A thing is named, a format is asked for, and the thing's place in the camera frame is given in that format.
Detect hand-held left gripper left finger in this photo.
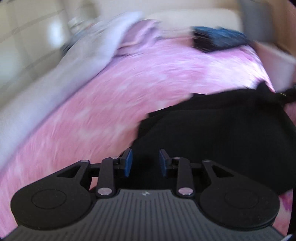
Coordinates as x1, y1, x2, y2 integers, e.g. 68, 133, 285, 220
57, 148, 133, 198

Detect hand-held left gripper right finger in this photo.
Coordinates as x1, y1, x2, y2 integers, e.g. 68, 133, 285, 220
158, 149, 234, 198

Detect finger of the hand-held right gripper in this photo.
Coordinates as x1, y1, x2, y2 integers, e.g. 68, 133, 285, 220
275, 86, 296, 105

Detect black garment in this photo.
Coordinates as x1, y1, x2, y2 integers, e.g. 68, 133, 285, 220
131, 82, 296, 196
191, 32, 223, 54

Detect pink mottled blanket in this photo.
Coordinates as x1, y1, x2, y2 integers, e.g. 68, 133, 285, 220
0, 37, 292, 235

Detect folded blue jeans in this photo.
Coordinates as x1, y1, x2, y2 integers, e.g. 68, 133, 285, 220
191, 25, 253, 50

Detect folded black garment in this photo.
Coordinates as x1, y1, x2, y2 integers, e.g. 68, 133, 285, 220
191, 32, 223, 54

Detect grey duvet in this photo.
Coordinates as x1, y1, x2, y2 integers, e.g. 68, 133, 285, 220
0, 11, 144, 158

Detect cream headboard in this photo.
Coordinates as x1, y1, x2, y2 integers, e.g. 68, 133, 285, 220
97, 8, 244, 40

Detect mauve folded cloth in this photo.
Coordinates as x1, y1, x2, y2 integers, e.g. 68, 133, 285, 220
115, 20, 163, 56

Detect cream wardrobe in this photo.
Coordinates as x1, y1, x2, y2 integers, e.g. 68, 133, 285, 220
0, 0, 98, 93

